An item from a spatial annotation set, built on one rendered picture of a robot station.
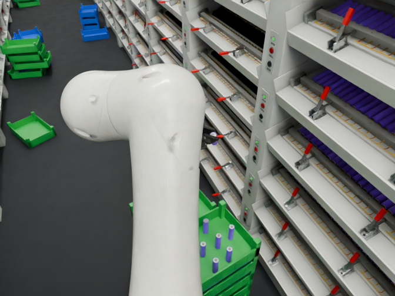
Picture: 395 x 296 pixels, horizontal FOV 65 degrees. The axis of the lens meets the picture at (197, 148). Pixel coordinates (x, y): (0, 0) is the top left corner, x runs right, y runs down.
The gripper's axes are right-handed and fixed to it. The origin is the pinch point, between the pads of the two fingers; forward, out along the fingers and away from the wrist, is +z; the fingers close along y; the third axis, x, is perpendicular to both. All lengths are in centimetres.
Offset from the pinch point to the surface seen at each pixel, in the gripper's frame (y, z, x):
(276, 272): 45, 66, -21
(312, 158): 11.0, 34.9, 16.1
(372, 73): 3.9, 3.8, 38.4
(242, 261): 33.5, 25.3, -14.4
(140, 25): -149, 113, -73
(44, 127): -93, 74, -156
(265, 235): 30, 74, -23
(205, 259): 29.5, 22.2, -25.1
